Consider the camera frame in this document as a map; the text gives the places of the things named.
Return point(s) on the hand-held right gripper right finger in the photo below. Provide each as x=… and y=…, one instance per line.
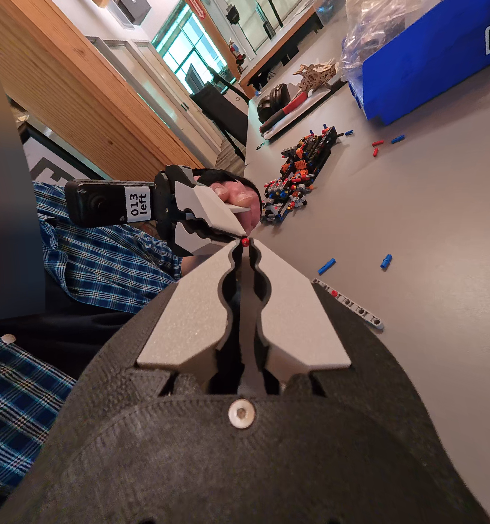
x=298, y=323

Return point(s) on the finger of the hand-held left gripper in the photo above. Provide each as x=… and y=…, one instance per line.
x=189, y=241
x=212, y=208

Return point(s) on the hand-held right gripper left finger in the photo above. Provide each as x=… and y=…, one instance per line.
x=179, y=323

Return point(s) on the grey lego beam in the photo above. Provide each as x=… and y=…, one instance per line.
x=344, y=300

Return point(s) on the person's left forearm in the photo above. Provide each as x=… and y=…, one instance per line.
x=105, y=262

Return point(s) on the partly built lego vehicle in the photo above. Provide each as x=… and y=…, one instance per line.
x=298, y=172

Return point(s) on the person's left hand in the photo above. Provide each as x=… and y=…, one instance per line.
x=238, y=194

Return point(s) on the black and white marker board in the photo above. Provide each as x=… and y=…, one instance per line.
x=52, y=159

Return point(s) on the black chair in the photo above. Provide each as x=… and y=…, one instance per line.
x=224, y=110

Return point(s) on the person's dark clothing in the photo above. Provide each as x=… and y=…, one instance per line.
x=77, y=327

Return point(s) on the black ear muffs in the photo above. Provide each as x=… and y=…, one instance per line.
x=274, y=102

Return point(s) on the red and black hand tool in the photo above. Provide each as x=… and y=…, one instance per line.
x=288, y=109

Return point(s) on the white flat tray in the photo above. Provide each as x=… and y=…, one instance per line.
x=322, y=100

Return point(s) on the large window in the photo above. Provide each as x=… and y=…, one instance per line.
x=187, y=45

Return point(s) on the wooden puzzle model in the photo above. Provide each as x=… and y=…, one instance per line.
x=314, y=75

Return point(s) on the wooden background table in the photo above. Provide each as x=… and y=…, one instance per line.
x=283, y=45

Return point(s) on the person in plaid shirt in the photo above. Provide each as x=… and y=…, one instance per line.
x=15, y=401

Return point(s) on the clear plastic bag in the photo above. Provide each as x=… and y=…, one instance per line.
x=367, y=37

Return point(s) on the blue cardboard box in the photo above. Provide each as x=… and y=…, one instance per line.
x=425, y=65

